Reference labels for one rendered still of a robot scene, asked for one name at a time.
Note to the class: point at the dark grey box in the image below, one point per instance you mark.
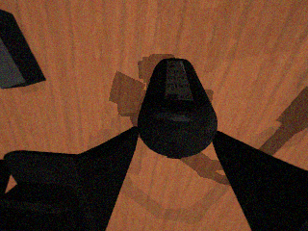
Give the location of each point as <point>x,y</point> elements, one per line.
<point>18,66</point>

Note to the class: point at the dark grey switch panel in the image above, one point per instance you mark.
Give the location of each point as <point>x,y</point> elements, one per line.
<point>176,118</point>

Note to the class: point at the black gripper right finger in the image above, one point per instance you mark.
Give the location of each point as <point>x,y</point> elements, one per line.
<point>272,193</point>

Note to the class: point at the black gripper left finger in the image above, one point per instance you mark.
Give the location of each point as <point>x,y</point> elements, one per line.
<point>96,175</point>

